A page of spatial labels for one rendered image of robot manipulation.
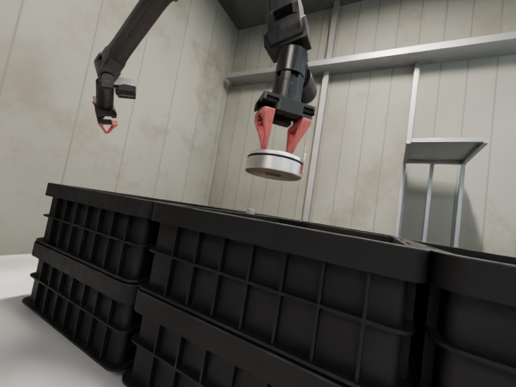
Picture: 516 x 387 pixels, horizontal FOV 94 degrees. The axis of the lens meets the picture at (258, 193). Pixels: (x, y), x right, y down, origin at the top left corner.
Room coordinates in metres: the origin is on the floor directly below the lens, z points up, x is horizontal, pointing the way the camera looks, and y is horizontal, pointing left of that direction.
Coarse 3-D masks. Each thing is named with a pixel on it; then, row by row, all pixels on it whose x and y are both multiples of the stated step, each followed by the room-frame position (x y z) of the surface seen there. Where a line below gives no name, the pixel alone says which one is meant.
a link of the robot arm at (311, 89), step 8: (304, 16) 0.42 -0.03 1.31; (304, 24) 0.42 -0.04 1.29; (304, 32) 0.41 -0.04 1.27; (264, 40) 0.45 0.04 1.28; (288, 40) 0.43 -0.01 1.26; (296, 40) 0.42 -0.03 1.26; (304, 40) 0.42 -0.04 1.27; (272, 48) 0.44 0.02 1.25; (272, 56) 0.46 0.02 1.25; (312, 80) 0.47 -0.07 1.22; (304, 88) 0.47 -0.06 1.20; (312, 88) 0.48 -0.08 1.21; (304, 96) 0.49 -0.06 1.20; (312, 96) 0.50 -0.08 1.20
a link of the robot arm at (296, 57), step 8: (280, 48) 0.43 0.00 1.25; (288, 48) 0.41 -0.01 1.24; (296, 48) 0.41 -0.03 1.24; (304, 48) 0.42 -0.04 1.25; (280, 56) 0.42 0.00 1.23; (288, 56) 0.41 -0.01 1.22; (296, 56) 0.41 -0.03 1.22; (304, 56) 0.42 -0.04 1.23; (280, 64) 0.42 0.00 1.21; (288, 64) 0.41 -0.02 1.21; (296, 64) 0.41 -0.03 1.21; (304, 64) 0.42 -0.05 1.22; (280, 72) 0.43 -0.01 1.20; (296, 72) 0.42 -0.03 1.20; (304, 72) 0.43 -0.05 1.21; (304, 80) 0.46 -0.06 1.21
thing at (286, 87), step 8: (288, 72) 0.41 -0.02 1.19; (280, 80) 0.41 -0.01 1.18; (288, 80) 0.41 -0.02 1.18; (296, 80) 0.41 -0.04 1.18; (280, 88) 0.41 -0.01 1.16; (288, 88) 0.41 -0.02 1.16; (296, 88) 0.41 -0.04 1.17; (264, 96) 0.39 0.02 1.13; (272, 96) 0.40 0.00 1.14; (280, 96) 0.40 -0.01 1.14; (288, 96) 0.41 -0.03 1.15; (296, 96) 0.42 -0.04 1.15; (256, 104) 0.44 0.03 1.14; (264, 104) 0.43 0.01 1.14; (272, 104) 0.43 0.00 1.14; (304, 104) 0.41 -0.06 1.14; (304, 112) 0.42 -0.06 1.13; (312, 112) 0.42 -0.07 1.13
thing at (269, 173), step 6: (252, 168) 0.41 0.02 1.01; (258, 168) 0.40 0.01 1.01; (264, 168) 0.39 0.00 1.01; (258, 174) 0.46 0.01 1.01; (264, 174) 0.45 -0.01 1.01; (270, 174) 0.45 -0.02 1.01; (276, 174) 0.45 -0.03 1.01; (282, 174) 0.42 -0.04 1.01; (288, 174) 0.41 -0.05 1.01; (288, 180) 0.47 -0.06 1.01
